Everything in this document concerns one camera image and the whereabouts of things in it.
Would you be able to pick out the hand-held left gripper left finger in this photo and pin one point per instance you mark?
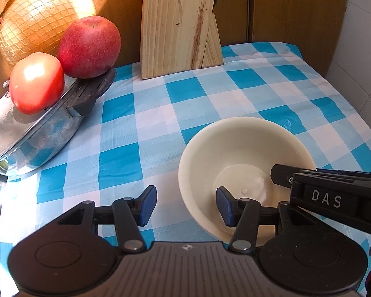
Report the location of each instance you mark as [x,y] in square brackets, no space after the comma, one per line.
[148,201]

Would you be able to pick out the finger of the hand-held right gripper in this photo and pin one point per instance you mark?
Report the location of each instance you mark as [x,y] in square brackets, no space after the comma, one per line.
[280,174]

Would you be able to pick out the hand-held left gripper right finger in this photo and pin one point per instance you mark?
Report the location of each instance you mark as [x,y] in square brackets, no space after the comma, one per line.
[224,205]

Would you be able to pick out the cream bowl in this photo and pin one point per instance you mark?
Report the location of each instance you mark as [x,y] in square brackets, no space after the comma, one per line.
[235,148]

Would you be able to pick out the blue white checkered tablecloth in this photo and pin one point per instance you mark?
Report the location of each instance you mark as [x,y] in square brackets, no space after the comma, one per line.
[160,130]

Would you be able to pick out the stainless steel pot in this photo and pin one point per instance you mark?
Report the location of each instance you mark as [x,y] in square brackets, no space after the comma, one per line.
[52,136]

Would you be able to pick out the glass pot lid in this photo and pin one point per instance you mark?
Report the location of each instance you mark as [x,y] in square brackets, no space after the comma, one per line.
[6,130]

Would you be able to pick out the red tomato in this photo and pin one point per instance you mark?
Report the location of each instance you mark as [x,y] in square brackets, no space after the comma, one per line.
[37,82]

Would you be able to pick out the red apple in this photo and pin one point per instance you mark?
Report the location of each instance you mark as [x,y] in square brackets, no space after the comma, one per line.
[89,46]

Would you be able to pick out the wooden cabinet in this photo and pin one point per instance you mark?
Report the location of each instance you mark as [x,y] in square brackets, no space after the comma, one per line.
[281,6]

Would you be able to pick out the wooden knife block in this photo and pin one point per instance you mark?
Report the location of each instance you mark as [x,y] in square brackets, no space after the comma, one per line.
[173,24]

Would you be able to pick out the pomelo in yellow net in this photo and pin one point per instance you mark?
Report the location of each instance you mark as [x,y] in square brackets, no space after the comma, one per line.
[40,15]

